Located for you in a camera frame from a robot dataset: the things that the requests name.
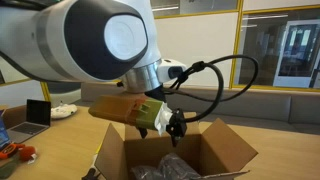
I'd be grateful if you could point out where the brown chair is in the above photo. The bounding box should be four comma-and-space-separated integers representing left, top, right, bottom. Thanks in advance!
1, 104, 28, 129

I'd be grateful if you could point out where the thick black wrist cable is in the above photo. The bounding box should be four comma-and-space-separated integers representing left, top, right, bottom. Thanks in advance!
173, 60, 225, 124

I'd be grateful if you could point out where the red orange plush ball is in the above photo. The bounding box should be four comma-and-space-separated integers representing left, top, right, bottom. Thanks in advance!
18, 145, 38, 164

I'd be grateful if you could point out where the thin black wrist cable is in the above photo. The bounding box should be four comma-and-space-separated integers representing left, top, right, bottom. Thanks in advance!
162, 54, 260, 104

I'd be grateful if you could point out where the yellow window frame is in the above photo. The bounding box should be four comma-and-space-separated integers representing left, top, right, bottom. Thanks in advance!
0, 0, 320, 103

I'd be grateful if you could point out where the dark crumpled plastic bag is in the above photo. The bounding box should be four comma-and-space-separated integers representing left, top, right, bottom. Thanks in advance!
129, 152, 202, 180

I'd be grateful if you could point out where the orange black hand tool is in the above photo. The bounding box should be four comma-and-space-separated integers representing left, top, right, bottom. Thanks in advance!
0, 142, 26, 160

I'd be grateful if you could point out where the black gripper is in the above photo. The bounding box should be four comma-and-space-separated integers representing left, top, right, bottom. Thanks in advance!
137, 83, 188, 148

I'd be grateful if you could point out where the blue box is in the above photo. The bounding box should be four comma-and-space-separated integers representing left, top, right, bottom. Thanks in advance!
0, 116, 12, 151

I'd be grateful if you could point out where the grey bench sofa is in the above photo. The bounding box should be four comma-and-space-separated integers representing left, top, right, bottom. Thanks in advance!
46, 81, 320, 136

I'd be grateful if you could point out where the grey laptop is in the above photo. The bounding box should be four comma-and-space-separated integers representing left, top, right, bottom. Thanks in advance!
6, 98, 52, 144

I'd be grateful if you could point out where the brown cardboard box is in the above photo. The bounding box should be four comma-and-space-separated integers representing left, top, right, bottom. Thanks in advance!
94, 112, 259, 180

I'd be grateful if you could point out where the white framed glass door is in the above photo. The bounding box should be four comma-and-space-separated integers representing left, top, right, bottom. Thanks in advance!
273, 19, 320, 89

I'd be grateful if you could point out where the dark green flat object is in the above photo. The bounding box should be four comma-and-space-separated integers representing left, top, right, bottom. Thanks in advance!
0, 156, 21, 180

